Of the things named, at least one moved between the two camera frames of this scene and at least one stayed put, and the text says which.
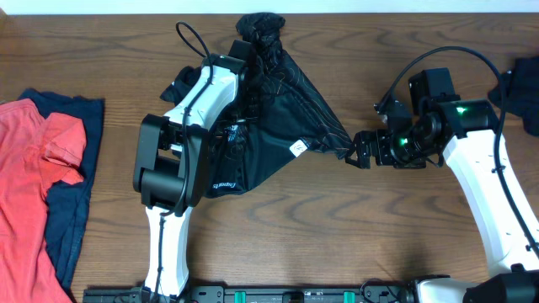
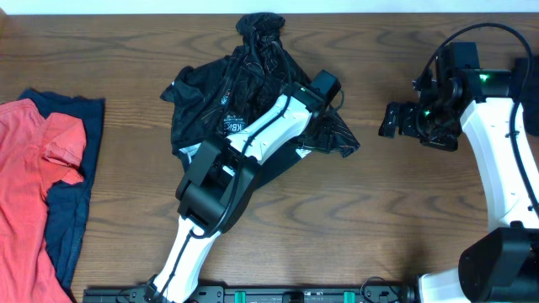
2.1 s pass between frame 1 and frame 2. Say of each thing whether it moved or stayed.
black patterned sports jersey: stayed
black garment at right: stayed
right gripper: moved
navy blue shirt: stayed
